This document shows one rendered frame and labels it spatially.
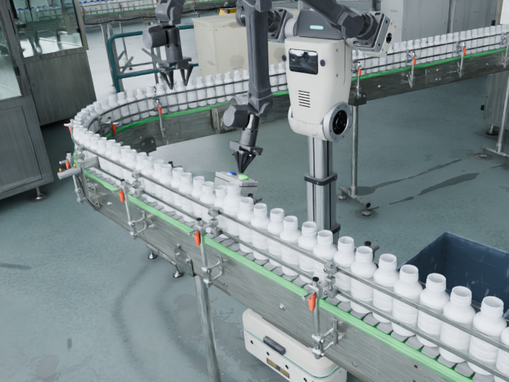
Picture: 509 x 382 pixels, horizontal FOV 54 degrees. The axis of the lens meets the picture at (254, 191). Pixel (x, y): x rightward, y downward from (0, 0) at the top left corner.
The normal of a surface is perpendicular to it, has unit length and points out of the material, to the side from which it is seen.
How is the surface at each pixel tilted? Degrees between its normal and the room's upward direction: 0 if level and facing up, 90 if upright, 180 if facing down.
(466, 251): 90
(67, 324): 0
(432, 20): 90
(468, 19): 90
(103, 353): 0
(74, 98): 90
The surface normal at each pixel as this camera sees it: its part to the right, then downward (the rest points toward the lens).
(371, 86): 0.43, 0.36
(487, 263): -0.73, 0.34
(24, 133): 0.68, 0.27
